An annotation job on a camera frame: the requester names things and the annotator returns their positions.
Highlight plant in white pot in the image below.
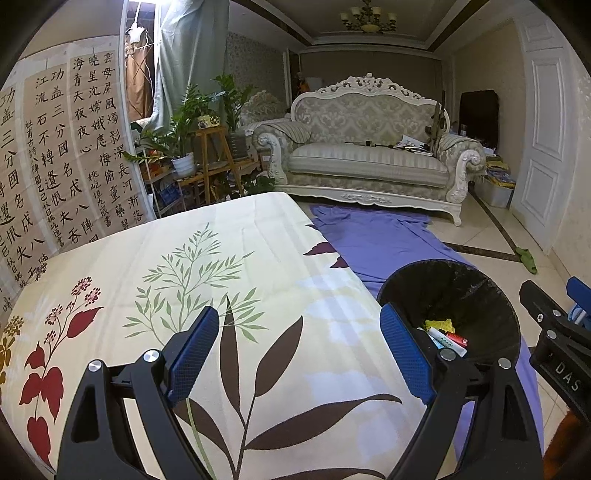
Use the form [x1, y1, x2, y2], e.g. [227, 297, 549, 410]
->
[122, 124, 199, 180]

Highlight chandelier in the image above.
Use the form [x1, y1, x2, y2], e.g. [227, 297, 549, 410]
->
[341, 0, 398, 34]

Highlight tall plant in dark pot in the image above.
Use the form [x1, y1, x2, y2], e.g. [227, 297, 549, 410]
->
[215, 74, 254, 160]

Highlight ornate white patterned sofa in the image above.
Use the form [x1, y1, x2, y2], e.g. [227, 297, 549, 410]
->
[252, 73, 486, 227]

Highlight grey storage box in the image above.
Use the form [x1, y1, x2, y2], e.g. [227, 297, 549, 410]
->
[473, 173, 515, 208]

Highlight wooden plant stand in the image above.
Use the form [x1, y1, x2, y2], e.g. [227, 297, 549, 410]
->
[175, 127, 262, 206]

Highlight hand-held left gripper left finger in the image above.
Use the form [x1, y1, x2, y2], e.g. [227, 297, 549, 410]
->
[54, 305, 220, 480]

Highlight calligraphy paper wall hanging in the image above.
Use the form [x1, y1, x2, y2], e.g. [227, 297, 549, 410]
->
[0, 39, 155, 315]

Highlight orange cloth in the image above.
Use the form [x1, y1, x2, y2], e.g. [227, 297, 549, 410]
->
[542, 410, 591, 480]

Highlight trash bin with black bag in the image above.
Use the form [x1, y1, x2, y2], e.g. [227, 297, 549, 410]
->
[376, 260, 522, 374]

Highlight green slipper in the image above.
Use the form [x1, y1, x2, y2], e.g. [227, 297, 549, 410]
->
[515, 247, 539, 276]

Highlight papers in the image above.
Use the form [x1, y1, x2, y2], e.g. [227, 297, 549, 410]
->
[392, 135, 432, 153]

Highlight floral tablecloth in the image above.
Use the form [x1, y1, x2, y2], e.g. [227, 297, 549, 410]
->
[0, 191, 432, 480]

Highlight small leafy floor plant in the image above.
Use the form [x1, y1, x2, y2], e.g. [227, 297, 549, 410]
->
[240, 173, 275, 197]

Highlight purple cloth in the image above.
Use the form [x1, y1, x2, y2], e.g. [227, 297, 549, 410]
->
[308, 204, 548, 462]

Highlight grey-green curtain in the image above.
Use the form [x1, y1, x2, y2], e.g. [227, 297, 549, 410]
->
[148, 0, 232, 132]

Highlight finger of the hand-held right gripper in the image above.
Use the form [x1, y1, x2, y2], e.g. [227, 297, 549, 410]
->
[567, 276, 591, 308]
[518, 279, 591, 344]

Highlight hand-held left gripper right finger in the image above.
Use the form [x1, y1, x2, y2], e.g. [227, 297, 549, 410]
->
[379, 303, 546, 480]

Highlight black board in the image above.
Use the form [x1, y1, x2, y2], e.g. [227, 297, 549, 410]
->
[460, 90, 500, 148]

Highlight white panel door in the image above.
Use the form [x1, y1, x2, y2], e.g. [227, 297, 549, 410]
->
[512, 18, 580, 254]

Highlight white tube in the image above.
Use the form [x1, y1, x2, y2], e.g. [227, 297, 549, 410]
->
[427, 327, 465, 358]

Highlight white metal rack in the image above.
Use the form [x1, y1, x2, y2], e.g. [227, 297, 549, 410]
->
[134, 134, 178, 217]

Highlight ornate white armchair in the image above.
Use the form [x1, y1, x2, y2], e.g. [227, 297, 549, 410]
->
[240, 90, 289, 130]

